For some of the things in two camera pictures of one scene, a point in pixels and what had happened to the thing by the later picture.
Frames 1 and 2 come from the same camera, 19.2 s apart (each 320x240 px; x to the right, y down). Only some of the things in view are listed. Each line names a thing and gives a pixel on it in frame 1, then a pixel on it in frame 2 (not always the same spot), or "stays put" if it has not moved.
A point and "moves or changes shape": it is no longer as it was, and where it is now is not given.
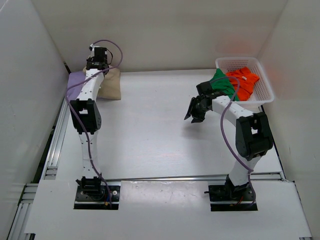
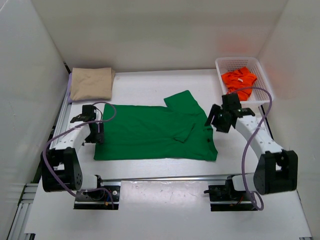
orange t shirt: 247,79 stays put
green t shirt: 220,82 → 178,131
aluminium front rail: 190,178 stays put
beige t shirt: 110,87 moves or changes shape
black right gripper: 197,117 → 215,111
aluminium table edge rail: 51,169 stays put
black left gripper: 90,59 → 99,138
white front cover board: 166,208 stays put
